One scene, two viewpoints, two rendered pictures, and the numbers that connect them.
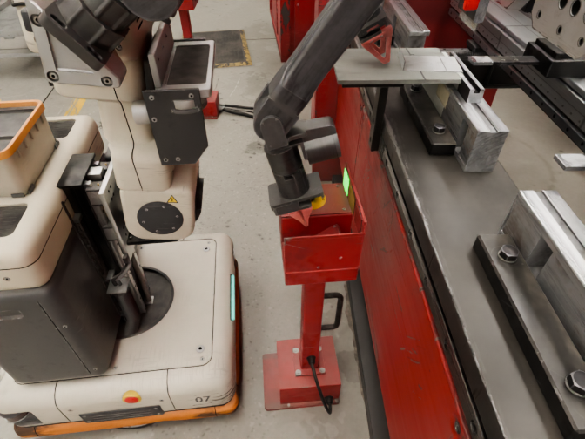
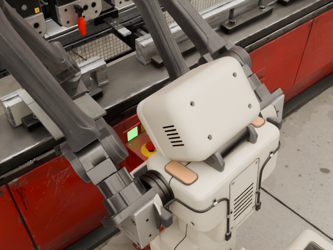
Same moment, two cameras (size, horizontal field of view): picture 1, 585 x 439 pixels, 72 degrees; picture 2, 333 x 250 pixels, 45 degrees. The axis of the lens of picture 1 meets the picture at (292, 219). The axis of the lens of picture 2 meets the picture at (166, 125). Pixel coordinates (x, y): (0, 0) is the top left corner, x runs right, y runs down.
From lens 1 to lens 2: 152 cm
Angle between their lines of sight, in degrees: 80
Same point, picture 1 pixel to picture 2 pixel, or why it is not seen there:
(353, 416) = not seen: hidden behind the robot
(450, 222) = (150, 77)
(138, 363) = not seen: outside the picture
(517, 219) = (149, 51)
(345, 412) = not seen: hidden behind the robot
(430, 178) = (124, 90)
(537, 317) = (184, 46)
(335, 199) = (142, 140)
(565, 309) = (178, 40)
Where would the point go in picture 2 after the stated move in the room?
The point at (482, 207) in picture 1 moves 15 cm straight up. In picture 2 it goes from (131, 71) to (129, 39)
